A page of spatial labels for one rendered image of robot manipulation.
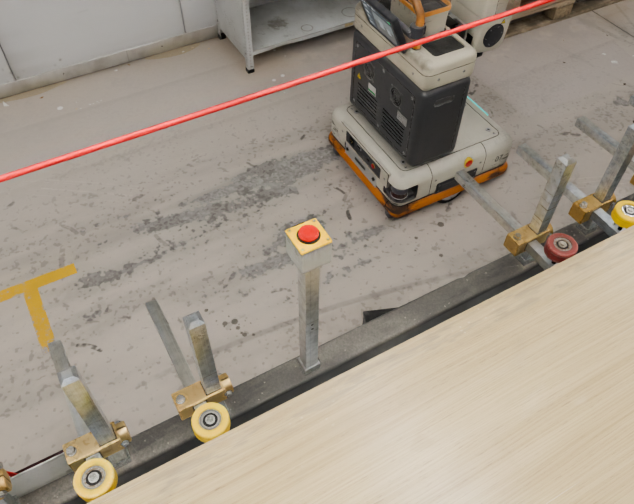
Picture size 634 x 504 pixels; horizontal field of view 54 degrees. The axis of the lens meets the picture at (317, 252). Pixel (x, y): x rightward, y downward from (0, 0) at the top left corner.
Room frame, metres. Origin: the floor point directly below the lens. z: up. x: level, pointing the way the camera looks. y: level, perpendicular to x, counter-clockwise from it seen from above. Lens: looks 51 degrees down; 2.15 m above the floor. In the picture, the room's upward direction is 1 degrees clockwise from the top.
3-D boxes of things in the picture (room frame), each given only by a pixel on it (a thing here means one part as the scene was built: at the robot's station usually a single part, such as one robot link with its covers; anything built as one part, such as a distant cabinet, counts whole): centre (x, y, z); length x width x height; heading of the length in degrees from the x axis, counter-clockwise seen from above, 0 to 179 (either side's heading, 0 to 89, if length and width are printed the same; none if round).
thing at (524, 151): (1.35, -0.76, 0.81); 0.43 x 0.03 x 0.04; 30
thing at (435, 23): (2.28, -0.38, 0.87); 0.23 x 0.15 x 0.11; 29
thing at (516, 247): (1.16, -0.60, 0.81); 0.14 x 0.06 x 0.05; 120
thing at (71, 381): (0.54, 0.46, 0.87); 0.04 x 0.04 x 0.48; 30
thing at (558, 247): (1.05, -0.65, 0.85); 0.08 x 0.08 x 0.11
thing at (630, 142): (1.29, -0.84, 0.87); 0.04 x 0.04 x 0.48; 30
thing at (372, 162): (2.15, -0.21, 0.23); 0.41 x 0.02 x 0.08; 29
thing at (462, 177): (1.22, -0.55, 0.81); 0.43 x 0.03 x 0.04; 30
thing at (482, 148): (2.33, -0.48, 0.16); 0.67 x 0.64 x 0.25; 119
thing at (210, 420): (0.55, 0.22, 0.85); 0.08 x 0.08 x 0.11
